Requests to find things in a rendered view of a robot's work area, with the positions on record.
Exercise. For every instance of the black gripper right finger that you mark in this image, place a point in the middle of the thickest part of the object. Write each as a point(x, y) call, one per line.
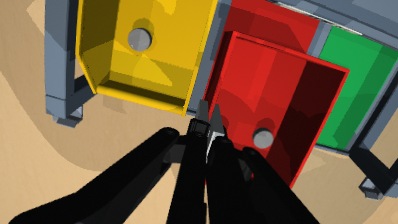
point(228, 185)

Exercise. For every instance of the yellow bin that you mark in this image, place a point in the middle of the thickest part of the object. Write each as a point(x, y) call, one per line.
point(157, 77)

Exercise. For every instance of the grey steel disc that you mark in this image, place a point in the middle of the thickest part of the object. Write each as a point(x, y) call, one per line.
point(262, 138)
point(139, 39)

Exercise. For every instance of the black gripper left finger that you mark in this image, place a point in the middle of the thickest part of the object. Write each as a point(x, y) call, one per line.
point(112, 196)

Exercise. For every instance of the red bin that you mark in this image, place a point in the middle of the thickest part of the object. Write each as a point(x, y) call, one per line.
point(277, 88)

